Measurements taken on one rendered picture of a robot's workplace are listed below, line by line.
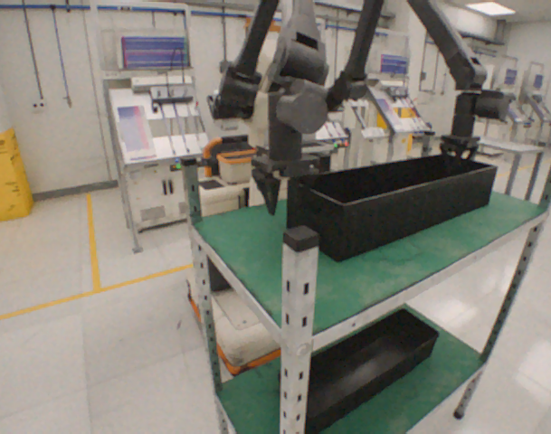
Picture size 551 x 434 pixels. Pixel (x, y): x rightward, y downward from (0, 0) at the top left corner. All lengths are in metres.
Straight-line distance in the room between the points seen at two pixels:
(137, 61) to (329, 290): 2.60
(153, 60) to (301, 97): 2.52
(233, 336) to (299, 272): 1.06
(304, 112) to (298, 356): 0.32
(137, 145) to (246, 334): 1.69
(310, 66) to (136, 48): 2.45
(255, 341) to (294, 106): 1.13
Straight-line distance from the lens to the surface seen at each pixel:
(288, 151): 0.51
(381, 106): 4.12
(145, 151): 2.52
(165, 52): 2.94
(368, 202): 0.57
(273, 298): 0.49
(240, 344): 1.39
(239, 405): 1.09
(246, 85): 0.94
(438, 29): 0.99
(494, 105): 0.90
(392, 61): 4.47
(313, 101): 0.44
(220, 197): 1.38
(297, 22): 0.57
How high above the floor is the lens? 1.25
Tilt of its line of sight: 24 degrees down
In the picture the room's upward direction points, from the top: straight up
